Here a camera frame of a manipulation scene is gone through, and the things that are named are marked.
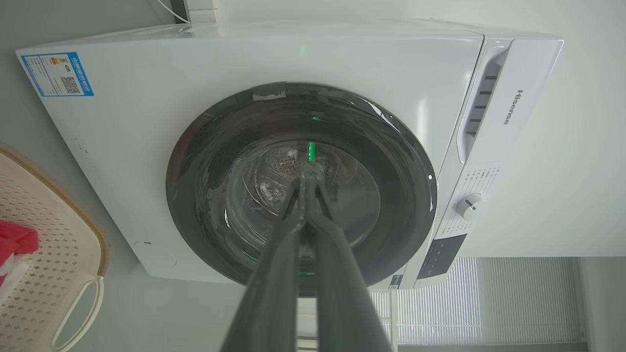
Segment beige perforated laundry basket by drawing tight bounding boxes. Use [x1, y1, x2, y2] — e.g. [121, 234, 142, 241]
[0, 144, 109, 352]

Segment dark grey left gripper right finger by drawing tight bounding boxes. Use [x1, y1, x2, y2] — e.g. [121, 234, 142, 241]
[306, 175, 393, 352]

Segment white window blind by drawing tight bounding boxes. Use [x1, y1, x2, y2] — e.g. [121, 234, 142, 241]
[368, 257, 587, 346]

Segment white cable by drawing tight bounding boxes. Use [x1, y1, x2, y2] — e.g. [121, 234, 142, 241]
[156, 0, 191, 24]

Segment blue energy label sticker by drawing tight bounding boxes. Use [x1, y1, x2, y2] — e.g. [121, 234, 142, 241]
[21, 52, 94, 97]

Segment dark round washing machine door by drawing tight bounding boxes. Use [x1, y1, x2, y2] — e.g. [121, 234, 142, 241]
[165, 82, 437, 297]

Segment white Hisense washing machine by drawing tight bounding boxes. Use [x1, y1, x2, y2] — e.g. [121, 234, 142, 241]
[15, 19, 564, 297]

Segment white garment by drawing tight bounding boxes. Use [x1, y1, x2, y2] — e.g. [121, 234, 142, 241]
[0, 255, 32, 306]

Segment white washing machine dial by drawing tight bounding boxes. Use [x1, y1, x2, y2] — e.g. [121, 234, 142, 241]
[455, 193, 488, 221]

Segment red garment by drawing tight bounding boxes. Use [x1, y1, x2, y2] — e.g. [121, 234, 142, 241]
[0, 219, 39, 286]

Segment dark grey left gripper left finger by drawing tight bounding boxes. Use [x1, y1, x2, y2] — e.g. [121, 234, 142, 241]
[220, 175, 307, 352]

